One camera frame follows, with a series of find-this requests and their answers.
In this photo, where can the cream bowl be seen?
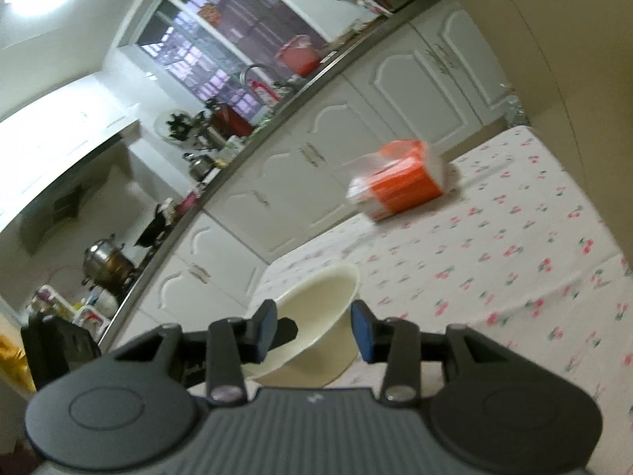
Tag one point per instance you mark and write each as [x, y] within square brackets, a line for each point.
[324, 346]

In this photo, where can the cherry print tablecloth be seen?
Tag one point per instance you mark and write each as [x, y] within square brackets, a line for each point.
[516, 250]

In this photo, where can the orange white tissue pack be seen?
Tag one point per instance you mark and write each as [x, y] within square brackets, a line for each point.
[399, 176]

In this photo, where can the steel pot on counter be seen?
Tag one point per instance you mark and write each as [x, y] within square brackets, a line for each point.
[105, 265]

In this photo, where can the kitchen window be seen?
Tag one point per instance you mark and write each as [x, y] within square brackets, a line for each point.
[223, 49]

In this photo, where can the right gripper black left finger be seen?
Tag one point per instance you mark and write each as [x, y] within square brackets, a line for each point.
[233, 342]

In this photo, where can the white kitchen cabinets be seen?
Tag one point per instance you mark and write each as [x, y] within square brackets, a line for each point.
[428, 73]

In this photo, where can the red plastic basket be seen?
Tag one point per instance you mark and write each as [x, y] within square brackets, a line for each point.
[299, 55]

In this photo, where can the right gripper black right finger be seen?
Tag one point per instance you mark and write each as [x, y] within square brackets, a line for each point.
[394, 342]

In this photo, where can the beige refrigerator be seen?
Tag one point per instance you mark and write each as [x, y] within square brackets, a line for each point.
[570, 61]

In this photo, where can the steel kettle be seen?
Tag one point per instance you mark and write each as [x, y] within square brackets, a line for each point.
[200, 165]

